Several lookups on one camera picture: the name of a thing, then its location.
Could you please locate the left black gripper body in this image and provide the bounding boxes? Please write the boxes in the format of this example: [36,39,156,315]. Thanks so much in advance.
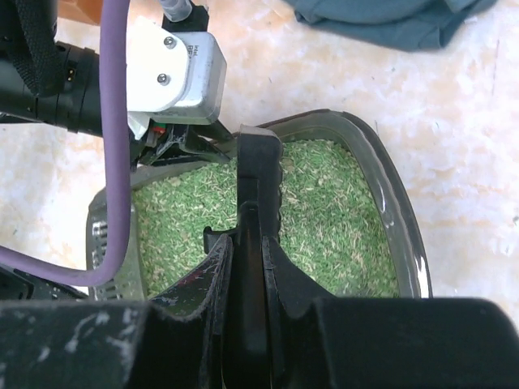
[131,120,234,169]

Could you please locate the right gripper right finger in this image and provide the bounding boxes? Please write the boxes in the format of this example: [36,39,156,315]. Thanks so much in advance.
[262,237,518,388]

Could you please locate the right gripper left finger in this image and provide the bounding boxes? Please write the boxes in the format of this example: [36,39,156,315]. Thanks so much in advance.
[1,235,233,388]

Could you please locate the black litter scoop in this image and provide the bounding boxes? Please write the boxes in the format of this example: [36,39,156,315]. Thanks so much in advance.
[200,127,285,388]

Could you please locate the dark green litter box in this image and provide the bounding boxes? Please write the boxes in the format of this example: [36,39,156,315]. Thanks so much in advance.
[86,109,432,301]

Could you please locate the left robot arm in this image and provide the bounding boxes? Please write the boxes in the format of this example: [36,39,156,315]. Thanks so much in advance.
[1,1,233,167]

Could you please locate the green litter pellets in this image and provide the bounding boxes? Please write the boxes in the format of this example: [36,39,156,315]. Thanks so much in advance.
[133,141,399,297]

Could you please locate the blue grey cloth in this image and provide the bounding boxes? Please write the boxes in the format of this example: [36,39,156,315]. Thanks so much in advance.
[287,0,495,52]

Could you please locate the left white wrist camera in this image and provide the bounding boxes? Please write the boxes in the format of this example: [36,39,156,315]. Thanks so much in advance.
[127,16,226,140]

